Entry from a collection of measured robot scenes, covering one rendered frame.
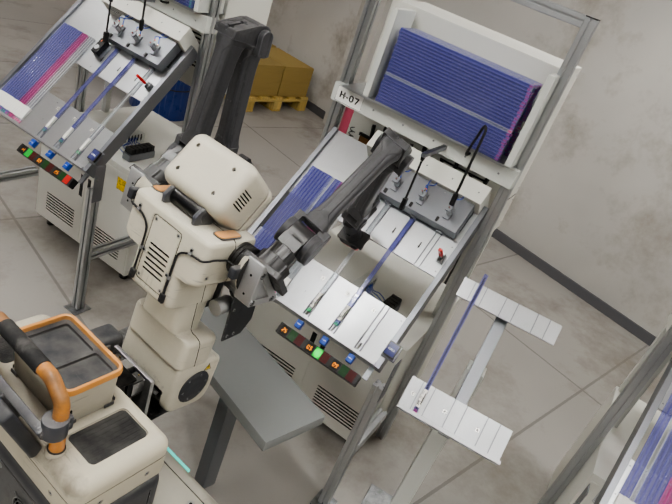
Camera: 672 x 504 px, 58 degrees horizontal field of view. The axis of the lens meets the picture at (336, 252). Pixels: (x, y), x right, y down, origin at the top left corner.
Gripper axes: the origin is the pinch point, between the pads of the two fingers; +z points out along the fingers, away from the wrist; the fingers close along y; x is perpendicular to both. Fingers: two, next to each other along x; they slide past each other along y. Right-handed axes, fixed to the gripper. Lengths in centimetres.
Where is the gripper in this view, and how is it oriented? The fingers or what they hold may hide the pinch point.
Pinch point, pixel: (355, 247)
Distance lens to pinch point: 218.7
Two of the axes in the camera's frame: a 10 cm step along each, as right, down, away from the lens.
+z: 1.0, 4.5, 8.9
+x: -5.8, 7.5, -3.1
